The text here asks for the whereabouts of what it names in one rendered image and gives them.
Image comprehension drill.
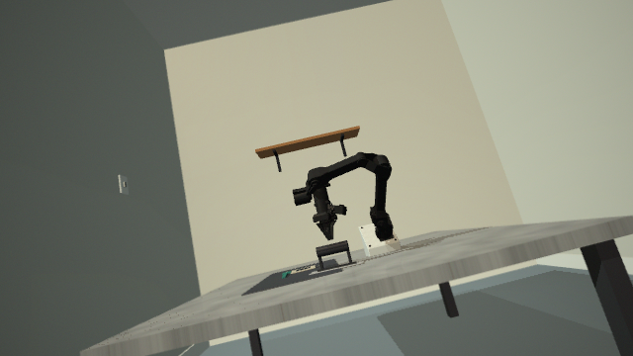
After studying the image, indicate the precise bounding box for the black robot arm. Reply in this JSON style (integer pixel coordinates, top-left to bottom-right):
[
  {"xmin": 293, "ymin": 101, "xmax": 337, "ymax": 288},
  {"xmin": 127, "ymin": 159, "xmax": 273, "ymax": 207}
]
[{"xmin": 293, "ymin": 152, "xmax": 395, "ymax": 241}]

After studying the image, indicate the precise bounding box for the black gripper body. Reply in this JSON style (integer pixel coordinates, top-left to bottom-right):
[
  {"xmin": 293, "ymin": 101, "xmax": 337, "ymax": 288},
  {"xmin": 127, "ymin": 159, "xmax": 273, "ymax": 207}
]
[{"xmin": 313, "ymin": 198, "xmax": 337, "ymax": 223}]

